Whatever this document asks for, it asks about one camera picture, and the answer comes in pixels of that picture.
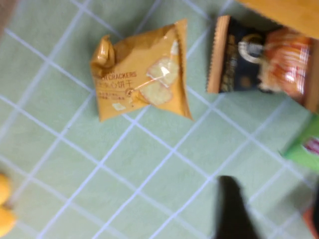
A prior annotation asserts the small yellow cracker packet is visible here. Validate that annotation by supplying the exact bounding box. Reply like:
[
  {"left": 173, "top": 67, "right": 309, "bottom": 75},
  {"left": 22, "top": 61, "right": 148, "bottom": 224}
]
[{"left": 89, "top": 18, "right": 194, "bottom": 122}]

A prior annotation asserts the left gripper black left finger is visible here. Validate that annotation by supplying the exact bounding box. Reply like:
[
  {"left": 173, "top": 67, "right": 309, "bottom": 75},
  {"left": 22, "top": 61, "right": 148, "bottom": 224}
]
[{"left": 215, "top": 175, "right": 259, "bottom": 239}]

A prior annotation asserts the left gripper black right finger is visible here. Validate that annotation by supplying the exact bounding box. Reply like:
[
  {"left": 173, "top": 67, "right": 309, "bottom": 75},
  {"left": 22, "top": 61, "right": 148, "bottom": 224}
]
[{"left": 310, "top": 184, "right": 319, "bottom": 211}]

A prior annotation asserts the green checkered tablecloth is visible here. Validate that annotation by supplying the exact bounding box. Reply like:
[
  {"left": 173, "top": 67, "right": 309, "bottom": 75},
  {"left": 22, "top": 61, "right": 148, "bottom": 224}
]
[{"left": 0, "top": 0, "right": 319, "bottom": 239}]

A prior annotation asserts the green chips bag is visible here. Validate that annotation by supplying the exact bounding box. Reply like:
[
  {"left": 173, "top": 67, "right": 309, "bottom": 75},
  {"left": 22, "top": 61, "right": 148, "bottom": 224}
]
[{"left": 279, "top": 113, "right": 319, "bottom": 172}]

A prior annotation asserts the black and orange cake packet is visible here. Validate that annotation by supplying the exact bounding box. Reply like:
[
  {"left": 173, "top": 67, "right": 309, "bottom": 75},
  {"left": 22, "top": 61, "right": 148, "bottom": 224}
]
[{"left": 205, "top": 14, "right": 319, "bottom": 114}]

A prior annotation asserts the yellow rubber duck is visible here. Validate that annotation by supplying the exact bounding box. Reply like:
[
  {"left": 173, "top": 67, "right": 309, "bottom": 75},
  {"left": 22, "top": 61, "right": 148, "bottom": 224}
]
[{"left": 0, "top": 173, "right": 17, "bottom": 237}]

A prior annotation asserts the large yellow crisps bag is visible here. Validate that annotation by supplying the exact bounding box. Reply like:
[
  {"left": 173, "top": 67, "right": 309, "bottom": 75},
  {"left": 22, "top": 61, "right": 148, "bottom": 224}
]
[{"left": 235, "top": 0, "right": 319, "bottom": 40}]

